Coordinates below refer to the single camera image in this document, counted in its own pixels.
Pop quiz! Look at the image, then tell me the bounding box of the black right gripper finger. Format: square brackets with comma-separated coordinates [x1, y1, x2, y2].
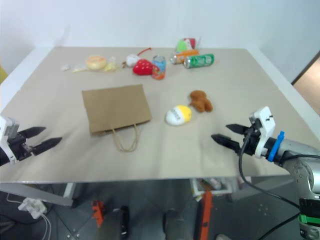
[210, 133, 243, 154]
[225, 123, 251, 136]

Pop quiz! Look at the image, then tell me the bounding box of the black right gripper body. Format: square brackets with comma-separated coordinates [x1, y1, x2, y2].
[239, 125, 263, 156]

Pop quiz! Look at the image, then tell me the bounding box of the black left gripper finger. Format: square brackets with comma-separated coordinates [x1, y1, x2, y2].
[18, 126, 47, 139]
[32, 137, 63, 156]

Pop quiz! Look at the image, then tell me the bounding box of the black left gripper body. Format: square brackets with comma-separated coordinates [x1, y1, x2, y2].
[8, 131, 35, 162]

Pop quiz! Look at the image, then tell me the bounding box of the brown teddy bear toy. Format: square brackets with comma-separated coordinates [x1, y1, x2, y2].
[187, 89, 214, 113]

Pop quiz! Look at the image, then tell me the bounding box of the yellow white egg toy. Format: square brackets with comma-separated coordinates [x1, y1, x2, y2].
[164, 104, 194, 126]

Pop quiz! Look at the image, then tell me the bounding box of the brown paper bag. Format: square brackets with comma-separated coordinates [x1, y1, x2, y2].
[81, 83, 153, 153]

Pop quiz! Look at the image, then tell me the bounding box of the green red snack packet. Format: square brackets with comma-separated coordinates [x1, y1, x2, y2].
[175, 37, 197, 52]

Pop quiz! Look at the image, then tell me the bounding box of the white box with clutter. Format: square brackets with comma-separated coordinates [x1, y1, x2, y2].
[190, 176, 239, 199]

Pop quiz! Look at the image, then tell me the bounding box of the white table leg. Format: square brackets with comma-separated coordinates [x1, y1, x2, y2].
[63, 182, 77, 201]

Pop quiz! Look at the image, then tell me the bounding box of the yellow object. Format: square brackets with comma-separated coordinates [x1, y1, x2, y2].
[0, 63, 9, 85]

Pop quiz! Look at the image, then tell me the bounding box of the green drink can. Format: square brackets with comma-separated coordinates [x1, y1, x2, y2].
[183, 53, 216, 70]

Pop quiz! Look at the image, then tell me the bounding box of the brown door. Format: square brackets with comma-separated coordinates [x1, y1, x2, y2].
[290, 50, 320, 111]

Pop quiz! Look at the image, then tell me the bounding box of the orange clamp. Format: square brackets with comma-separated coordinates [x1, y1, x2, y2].
[91, 199, 105, 228]

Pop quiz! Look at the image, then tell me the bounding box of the yellow toy donut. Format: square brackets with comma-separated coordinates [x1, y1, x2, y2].
[85, 55, 107, 71]

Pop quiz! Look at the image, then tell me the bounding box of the blue orange drink can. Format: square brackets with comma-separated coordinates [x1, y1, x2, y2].
[151, 54, 167, 81]

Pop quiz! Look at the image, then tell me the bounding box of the yellow plastic packet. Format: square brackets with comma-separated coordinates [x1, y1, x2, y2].
[103, 56, 121, 74]

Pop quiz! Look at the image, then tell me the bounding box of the black oblong object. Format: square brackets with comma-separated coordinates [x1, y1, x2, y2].
[119, 205, 131, 239]

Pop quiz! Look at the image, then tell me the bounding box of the red strawberry plush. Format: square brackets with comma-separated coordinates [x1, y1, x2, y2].
[132, 58, 154, 76]

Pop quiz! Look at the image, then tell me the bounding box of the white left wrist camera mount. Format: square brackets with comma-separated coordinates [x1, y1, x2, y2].
[0, 115, 21, 165]

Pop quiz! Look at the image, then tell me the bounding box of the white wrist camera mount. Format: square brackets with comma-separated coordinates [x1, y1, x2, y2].
[248, 106, 277, 160]
[0, 115, 21, 165]

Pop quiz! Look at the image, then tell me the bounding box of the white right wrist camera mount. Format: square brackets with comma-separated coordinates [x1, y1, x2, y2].
[248, 106, 277, 160]

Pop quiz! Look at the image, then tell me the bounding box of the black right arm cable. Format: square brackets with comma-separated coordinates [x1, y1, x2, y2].
[238, 129, 304, 240]

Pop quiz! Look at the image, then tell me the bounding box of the orange post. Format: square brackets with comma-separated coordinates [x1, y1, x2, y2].
[199, 190, 214, 240]

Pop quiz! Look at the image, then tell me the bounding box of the white plush with red cord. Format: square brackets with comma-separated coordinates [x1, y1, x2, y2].
[122, 47, 153, 68]

